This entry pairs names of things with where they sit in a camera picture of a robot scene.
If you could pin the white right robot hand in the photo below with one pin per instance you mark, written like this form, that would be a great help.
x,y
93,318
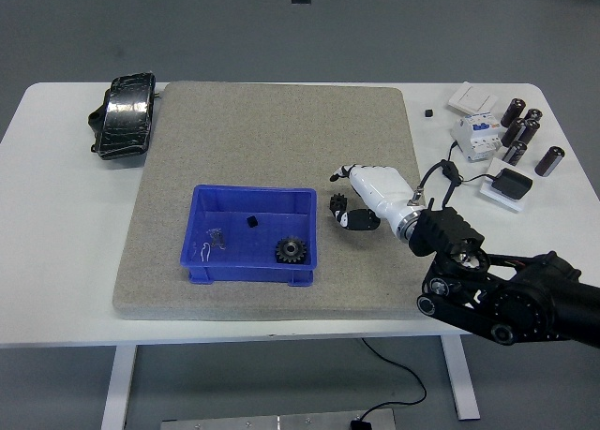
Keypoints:
x,y
379,186

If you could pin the small black gear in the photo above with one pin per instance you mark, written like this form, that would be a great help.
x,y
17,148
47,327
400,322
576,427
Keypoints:
x,y
336,203

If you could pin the large black gear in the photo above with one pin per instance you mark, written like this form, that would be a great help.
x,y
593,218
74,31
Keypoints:
x,y
290,250

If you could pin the blue plastic box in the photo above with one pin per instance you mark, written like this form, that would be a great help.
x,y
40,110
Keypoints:
x,y
244,273

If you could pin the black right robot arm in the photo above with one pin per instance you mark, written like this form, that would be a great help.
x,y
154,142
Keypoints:
x,y
445,233

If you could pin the small black cube nut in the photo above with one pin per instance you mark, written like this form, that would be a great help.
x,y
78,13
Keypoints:
x,y
252,221
429,113

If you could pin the white circuit breaker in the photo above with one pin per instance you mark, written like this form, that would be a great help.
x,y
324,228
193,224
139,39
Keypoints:
x,y
475,137

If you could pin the grey-brown felt mat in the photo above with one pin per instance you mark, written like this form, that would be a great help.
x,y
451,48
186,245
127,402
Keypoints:
x,y
281,135

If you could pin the white socket plate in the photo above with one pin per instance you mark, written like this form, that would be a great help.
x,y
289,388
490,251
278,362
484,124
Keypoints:
x,y
492,196

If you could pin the black power adapter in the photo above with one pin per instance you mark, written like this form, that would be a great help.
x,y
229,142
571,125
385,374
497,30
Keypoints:
x,y
513,184

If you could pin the dark cylindrical capacitor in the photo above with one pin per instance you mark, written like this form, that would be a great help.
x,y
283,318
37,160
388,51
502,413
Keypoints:
x,y
513,112
512,132
529,131
549,160
515,152
533,114

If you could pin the silver metal clip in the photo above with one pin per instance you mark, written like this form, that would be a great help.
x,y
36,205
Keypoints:
x,y
218,238

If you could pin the white table leg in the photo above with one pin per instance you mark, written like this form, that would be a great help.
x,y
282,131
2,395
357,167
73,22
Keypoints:
x,y
461,378
117,388

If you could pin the black floor plug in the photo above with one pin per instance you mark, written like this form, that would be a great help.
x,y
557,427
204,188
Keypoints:
x,y
360,424

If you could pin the black tape-wrapped package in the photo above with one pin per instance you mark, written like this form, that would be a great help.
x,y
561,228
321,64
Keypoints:
x,y
126,116

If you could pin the grey metal floor plate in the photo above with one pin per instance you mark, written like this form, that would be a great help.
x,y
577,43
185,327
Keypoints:
x,y
258,423

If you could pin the white wall switch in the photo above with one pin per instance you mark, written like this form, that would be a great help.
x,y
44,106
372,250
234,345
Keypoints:
x,y
471,97

